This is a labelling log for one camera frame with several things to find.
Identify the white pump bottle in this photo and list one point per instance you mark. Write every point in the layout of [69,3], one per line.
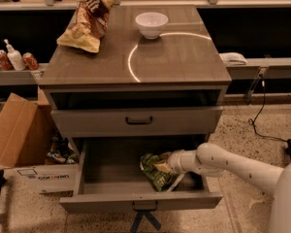
[15,57]

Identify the grey low shelf ledge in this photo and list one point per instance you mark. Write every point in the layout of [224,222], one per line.
[24,77]

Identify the open grey middle drawer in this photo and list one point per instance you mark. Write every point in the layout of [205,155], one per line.
[110,180]

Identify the brown yellow chip bag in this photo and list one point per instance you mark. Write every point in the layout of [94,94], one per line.
[89,27]

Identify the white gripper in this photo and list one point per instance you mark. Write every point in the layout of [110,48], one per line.
[175,162]

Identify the brown cardboard box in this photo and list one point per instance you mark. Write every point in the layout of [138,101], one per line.
[25,133]

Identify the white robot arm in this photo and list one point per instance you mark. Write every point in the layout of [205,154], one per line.
[210,160]

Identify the red soda can right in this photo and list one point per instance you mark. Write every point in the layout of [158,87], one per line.
[30,61]

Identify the white cardboard box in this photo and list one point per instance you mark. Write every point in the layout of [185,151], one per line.
[50,178]

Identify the closed grey top drawer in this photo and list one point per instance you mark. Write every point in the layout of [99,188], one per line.
[136,122]

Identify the red soda can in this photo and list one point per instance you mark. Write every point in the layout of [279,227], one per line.
[4,61]
[30,61]

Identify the grey drawer cabinet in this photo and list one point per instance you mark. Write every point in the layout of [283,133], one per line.
[179,69]

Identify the green jalapeno chip bag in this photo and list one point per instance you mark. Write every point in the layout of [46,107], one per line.
[163,182]

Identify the red soda can left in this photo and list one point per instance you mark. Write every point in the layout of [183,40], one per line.
[4,61]

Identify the white folded cloth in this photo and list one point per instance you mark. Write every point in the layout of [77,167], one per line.
[233,58]

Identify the white bowl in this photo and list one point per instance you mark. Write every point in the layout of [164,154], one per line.
[151,24]

